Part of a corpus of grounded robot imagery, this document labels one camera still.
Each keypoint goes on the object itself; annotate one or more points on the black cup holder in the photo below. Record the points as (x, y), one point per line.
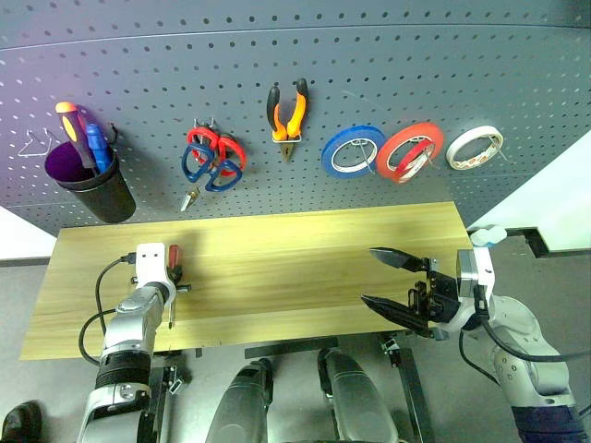
(106, 198)

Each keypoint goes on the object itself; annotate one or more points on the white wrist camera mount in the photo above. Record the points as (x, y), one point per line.
(484, 272)
(150, 267)

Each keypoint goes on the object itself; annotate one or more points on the metal tape hook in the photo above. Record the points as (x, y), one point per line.
(501, 154)
(367, 154)

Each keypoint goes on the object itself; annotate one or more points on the dark rounded shape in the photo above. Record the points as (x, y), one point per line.
(355, 397)
(244, 406)

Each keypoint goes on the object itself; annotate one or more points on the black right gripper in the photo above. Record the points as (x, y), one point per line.
(438, 295)

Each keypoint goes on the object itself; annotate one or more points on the metal scissors hook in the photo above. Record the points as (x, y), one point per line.
(197, 123)

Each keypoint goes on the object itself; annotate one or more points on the white tape roll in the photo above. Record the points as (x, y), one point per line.
(454, 147)

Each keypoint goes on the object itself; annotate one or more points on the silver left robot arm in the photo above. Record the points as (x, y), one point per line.
(129, 323)

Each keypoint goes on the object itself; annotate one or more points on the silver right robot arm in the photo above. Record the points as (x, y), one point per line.
(522, 350)

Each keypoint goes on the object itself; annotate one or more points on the silver black table clamp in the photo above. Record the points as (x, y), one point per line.
(175, 383)
(391, 353)

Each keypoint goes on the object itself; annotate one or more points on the small red tape roll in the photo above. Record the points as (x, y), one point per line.
(408, 159)

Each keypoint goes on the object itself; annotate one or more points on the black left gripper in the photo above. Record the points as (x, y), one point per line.
(177, 277)

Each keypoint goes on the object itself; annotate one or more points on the orange black pliers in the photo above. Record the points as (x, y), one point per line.
(295, 120)

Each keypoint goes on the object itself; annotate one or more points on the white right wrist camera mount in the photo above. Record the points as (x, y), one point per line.
(484, 272)

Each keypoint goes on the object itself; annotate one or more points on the black shoe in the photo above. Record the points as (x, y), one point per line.
(20, 420)

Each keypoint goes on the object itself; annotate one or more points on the grey metal pegboard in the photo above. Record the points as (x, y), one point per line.
(277, 46)

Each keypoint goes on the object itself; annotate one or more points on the large red tape roll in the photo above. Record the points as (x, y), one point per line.
(385, 159)

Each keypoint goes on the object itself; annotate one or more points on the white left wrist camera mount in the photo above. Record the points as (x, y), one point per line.
(150, 267)

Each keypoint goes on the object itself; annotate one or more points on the black metal table frame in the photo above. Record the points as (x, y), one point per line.
(418, 392)

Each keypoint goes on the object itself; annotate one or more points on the white blue plastic object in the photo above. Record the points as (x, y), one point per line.
(485, 236)

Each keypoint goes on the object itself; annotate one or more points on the metal pliers holder hook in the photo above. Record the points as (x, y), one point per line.
(277, 140)

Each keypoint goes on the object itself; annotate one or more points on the blue tape roll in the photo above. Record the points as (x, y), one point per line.
(330, 159)

